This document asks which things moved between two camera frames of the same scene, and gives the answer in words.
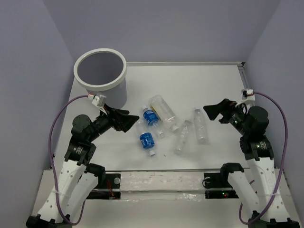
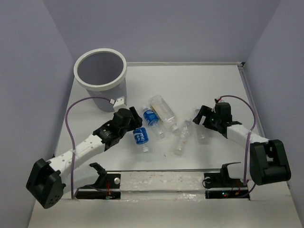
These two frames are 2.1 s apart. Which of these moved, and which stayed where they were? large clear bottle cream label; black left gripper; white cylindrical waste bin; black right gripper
Moved: black left gripper; black right gripper
Stayed: large clear bottle cream label; white cylindrical waste bin
